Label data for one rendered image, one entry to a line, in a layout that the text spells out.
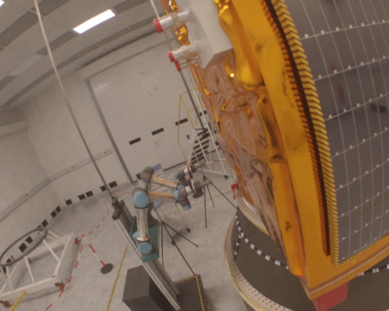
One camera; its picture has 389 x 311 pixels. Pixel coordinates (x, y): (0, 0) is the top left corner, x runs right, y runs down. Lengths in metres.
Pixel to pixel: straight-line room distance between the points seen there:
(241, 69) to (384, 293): 1.26
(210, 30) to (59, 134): 10.09
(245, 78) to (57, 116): 10.05
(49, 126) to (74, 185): 2.87
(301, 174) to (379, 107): 0.24
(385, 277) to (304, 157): 0.97
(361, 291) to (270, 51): 1.19
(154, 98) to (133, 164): 2.79
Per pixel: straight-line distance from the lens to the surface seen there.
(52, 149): 10.82
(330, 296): 0.94
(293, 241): 0.66
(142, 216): 1.82
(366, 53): 0.55
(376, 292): 1.36
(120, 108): 9.09
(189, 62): 0.83
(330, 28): 0.49
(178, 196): 1.87
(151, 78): 8.85
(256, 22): 0.47
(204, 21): 0.50
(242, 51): 0.47
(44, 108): 10.72
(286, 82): 0.47
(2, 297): 6.50
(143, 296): 2.59
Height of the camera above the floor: 2.50
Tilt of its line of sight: 15 degrees down
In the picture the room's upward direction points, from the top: 22 degrees counter-clockwise
